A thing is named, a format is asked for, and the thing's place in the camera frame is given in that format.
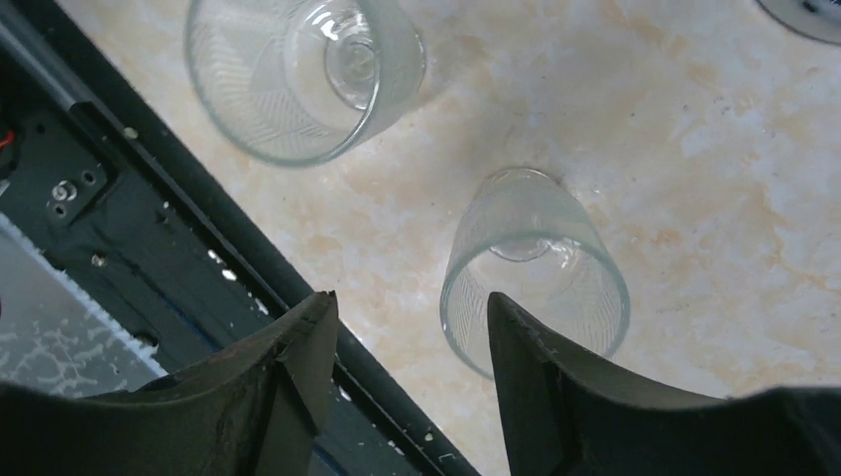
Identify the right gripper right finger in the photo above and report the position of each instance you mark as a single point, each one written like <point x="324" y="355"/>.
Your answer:
<point x="568" y="411"/>

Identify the clear ribbed wine glass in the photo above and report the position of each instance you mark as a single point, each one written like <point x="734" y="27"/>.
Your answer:
<point x="525" y="236"/>
<point x="299" y="83"/>

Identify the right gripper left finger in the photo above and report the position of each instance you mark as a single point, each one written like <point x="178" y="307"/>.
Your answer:
<point x="253" y="408"/>

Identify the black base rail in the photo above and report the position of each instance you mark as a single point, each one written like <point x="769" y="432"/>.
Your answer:
<point x="113" y="201"/>

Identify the chrome wine glass rack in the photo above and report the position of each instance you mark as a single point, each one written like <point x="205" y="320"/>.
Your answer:
<point x="818" y="20"/>

